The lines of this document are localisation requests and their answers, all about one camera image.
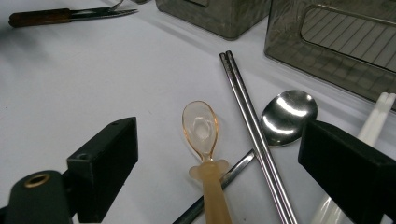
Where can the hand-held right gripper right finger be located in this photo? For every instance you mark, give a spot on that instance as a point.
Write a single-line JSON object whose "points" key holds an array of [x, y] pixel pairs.
{"points": [[348, 168]]}

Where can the amber plastic spoon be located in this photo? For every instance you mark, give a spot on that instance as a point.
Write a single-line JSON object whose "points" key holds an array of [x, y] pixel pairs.
{"points": [[211, 186]]}

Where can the steel fork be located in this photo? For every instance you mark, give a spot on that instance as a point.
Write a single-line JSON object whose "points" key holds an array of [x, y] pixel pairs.
{"points": [[117, 5]]}

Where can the white chopstick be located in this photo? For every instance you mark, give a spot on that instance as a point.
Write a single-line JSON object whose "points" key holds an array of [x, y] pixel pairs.
{"points": [[381, 123], [371, 124]]}

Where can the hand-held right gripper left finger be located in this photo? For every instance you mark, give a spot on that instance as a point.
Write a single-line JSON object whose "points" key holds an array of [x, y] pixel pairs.
{"points": [[106, 161]]}

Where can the steel chopstick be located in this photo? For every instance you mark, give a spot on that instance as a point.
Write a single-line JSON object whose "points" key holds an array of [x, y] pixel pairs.
{"points": [[235, 93], [244, 93]]}

